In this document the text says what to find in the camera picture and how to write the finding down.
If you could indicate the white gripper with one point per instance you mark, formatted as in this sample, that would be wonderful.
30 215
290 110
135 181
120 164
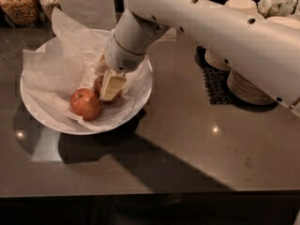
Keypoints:
119 57

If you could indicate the stack paper bowls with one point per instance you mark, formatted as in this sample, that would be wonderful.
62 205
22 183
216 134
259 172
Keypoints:
247 6
245 90

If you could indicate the left white paper bag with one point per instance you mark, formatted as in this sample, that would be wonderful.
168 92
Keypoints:
98 14

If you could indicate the white bowl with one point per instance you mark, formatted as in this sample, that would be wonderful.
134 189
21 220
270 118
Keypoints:
40 110

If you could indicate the black rubber mat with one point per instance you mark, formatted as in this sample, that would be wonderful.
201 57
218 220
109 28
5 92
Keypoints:
215 81

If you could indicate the right cereal jar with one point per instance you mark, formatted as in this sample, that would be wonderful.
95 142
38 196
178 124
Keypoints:
48 6

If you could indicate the left cereal jar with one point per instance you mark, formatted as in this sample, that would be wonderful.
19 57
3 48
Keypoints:
21 12

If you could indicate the white tissue paper liner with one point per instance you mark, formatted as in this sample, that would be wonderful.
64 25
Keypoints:
62 66

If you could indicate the front stack paper bowls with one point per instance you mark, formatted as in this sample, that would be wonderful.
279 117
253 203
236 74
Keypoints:
245 90

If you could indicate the cereal jar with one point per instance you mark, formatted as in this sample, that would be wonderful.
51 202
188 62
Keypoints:
48 6
21 12

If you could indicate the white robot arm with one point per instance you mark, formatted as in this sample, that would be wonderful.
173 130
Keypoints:
199 148

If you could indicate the rear stack paper bowls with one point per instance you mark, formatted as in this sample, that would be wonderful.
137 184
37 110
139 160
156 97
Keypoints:
247 6

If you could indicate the red apple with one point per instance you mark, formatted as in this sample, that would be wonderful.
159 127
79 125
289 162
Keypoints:
85 103
98 85

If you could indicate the bundle of wrapped packets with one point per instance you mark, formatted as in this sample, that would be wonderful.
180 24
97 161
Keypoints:
281 8

